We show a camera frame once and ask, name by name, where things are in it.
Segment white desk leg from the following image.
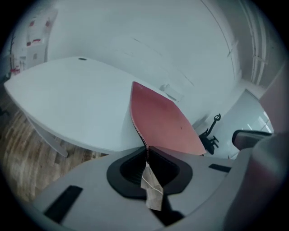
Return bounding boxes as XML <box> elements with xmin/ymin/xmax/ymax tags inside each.
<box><xmin>29</xmin><ymin>117</ymin><xmax>69</xmax><ymax>158</ymax></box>

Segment clear water bottle red label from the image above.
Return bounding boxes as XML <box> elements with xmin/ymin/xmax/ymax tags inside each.
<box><xmin>27</xmin><ymin>9</ymin><xmax>57</xmax><ymax>46</ymax></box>

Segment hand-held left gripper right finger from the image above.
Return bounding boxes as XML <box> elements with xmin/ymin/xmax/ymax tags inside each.
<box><xmin>149</xmin><ymin>146</ymin><xmax>235</xmax><ymax>231</ymax></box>

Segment white wall pipe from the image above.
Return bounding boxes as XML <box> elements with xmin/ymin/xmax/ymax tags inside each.
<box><xmin>239</xmin><ymin>0</ymin><xmax>269</xmax><ymax>85</ymax></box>

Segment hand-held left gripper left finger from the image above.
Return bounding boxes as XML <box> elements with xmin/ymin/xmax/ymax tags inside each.
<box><xmin>31</xmin><ymin>146</ymin><xmax>163</xmax><ymax>231</ymax></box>

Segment brown coat rack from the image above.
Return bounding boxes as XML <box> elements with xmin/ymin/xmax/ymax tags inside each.
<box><xmin>8</xmin><ymin>29</ymin><xmax>18</xmax><ymax>75</ymax></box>

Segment pink and black mat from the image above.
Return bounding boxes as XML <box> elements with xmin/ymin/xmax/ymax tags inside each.
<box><xmin>130</xmin><ymin>81</ymin><xmax>206</xmax><ymax>157</ymax></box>

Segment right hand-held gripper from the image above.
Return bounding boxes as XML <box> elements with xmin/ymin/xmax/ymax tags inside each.
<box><xmin>222</xmin><ymin>129</ymin><xmax>289</xmax><ymax>231</ymax></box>

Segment white storage boxes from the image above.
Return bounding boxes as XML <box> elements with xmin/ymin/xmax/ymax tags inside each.
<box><xmin>24</xmin><ymin>40</ymin><xmax>49</xmax><ymax>68</ymax></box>

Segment black office chair with headrest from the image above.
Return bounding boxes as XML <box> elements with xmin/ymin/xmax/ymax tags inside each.
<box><xmin>198</xmin><ymin>113</ymin><xmax>221</xmax><ymax>155</ymax></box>

